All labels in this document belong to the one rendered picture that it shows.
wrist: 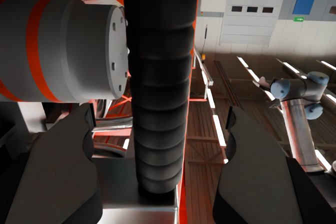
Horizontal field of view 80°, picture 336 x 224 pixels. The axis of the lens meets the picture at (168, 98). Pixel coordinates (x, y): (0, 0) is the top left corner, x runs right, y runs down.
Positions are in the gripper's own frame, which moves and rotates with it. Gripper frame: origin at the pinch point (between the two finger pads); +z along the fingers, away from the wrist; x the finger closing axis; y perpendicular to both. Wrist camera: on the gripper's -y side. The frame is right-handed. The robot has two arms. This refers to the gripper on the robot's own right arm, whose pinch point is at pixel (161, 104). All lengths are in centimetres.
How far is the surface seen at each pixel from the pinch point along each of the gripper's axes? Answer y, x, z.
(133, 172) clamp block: 7.1, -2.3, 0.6
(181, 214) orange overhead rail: 258, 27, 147
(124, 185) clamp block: 7.1, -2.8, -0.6
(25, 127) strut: 13.6, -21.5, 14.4
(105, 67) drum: 1.7, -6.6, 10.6
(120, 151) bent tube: 15.8, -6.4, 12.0
